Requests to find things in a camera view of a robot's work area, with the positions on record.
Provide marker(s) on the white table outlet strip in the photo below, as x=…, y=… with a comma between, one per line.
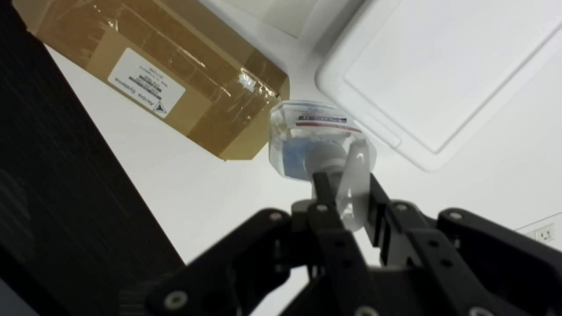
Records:
x=546, y=232

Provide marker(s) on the taped cardboard box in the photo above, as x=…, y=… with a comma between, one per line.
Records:
x=176, y=58

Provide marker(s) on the clear spray bottle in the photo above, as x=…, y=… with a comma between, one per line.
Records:
x=304, y=140

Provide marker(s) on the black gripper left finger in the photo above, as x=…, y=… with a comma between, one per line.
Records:
x=281, y=263

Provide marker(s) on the white lidded plastic container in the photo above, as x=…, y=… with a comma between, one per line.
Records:
x=457, y=70

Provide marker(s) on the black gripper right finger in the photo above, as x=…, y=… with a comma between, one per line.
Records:
x=467, y=263

